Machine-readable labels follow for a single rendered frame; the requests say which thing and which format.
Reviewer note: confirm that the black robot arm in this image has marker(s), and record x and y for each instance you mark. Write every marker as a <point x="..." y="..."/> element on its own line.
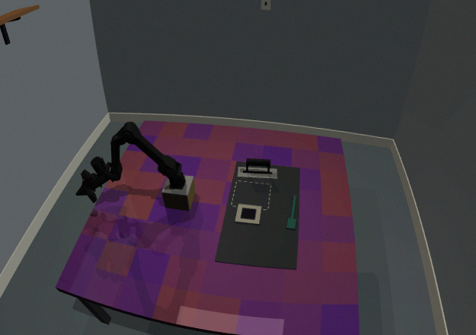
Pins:
<point x="130" y="133"/>

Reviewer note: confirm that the green small trowel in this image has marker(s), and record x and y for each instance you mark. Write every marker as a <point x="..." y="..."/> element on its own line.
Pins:
<point x="292" y="222"/>

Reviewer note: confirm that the beige square tile with dark centre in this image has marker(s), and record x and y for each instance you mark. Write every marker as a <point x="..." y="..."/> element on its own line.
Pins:
<point x="248" y="214"/>

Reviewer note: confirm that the black flat mat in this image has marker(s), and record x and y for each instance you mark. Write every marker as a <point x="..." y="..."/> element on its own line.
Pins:
<point x="270" y="243"/>

